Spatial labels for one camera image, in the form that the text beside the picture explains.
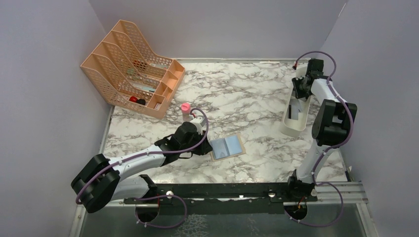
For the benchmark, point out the white oblong tray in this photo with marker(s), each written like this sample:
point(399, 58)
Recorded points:
point(291, 127)

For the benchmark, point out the grey plain card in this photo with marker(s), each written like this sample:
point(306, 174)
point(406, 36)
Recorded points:
point(294, 109)

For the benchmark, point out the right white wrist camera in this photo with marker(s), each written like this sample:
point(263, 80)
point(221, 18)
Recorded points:
point(301, 71)

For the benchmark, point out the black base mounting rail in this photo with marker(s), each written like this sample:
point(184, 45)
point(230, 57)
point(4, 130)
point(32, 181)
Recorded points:
point(228, 198)

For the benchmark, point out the red round object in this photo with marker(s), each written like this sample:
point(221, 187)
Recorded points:
point(133, 99)

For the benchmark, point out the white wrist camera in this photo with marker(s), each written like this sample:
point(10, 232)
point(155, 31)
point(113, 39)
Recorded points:
point(200, 123)
point(301, 71)

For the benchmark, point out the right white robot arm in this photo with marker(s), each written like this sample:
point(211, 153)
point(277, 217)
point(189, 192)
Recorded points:
point(332, 126)

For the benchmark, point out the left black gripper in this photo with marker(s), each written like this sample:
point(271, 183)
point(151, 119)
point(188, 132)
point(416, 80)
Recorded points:
point(204, 149)

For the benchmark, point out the peach mesh file organizer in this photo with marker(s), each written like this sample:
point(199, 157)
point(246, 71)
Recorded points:
point(124, 65)

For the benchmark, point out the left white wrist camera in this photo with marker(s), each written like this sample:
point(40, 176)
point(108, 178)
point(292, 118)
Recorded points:
point(200, 123)

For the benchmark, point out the pink capped small bottle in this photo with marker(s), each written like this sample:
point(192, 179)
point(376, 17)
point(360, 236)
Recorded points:
point(185, 109)

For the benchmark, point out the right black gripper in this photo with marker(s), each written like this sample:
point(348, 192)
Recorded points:
point(298, 94)

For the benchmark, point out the black round object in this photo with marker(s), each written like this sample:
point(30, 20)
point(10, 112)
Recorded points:
point(141, 102)

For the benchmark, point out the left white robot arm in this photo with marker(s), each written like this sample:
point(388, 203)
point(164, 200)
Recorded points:
point(105, 179)

